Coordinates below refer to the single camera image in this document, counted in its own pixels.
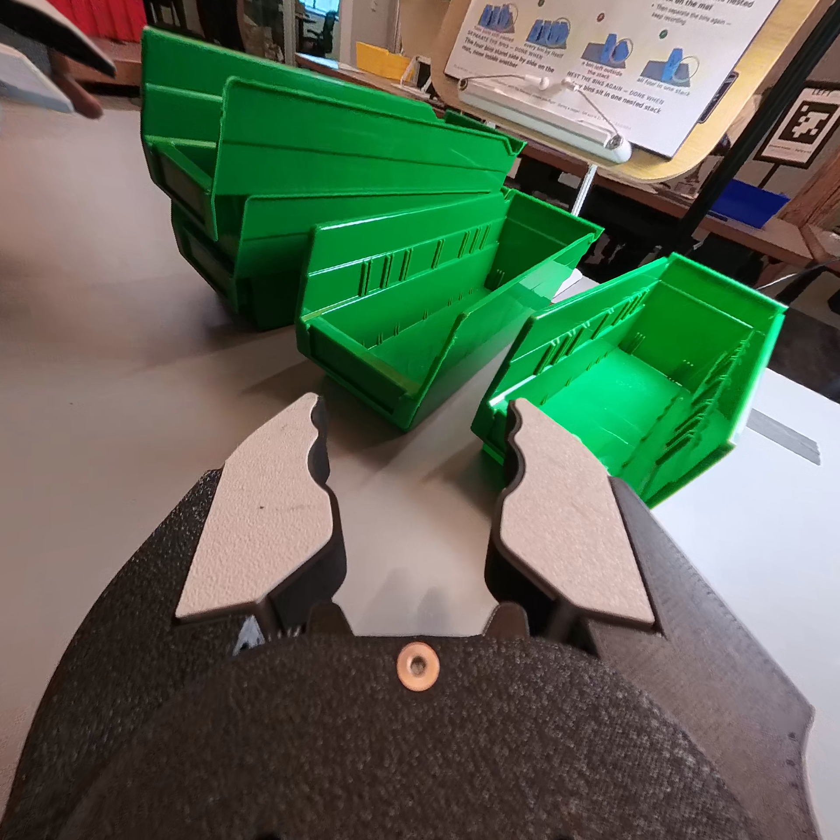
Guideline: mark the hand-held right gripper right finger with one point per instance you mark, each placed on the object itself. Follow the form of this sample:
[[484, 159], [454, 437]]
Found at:
[[571, 544]]

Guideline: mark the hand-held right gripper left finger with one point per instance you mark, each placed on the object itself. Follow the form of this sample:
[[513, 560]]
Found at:
[[262, 525]]

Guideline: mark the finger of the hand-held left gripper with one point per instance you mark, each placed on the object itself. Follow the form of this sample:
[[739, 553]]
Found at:
[[29, 82], [59, 33]]

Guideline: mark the green plastic bin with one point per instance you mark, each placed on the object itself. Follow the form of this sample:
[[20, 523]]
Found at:
[[610, 407], [275, 275], [361, 151], [367, 282]]

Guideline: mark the person's left hand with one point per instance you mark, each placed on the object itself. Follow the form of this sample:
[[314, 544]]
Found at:
[[79, 92]]

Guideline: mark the red ribbed panel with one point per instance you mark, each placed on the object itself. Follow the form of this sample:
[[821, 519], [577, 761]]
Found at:
[[108, 19]]

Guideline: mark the yellow cardboard box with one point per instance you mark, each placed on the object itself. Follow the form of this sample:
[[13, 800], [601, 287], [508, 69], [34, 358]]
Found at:
[[384, 62]]

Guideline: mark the blue storage bin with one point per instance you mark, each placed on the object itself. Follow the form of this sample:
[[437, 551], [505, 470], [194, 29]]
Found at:
[[748, 203]]

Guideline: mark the black metal pole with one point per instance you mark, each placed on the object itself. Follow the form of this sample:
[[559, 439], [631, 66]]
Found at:
[[754, 131]]

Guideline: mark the fiducial marker sign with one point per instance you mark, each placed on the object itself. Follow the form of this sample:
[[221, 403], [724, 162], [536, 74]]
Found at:
[[807, 124]]

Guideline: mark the instruction sheet on clipboard stand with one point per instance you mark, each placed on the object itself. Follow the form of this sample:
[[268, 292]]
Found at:
[[754, 98]]

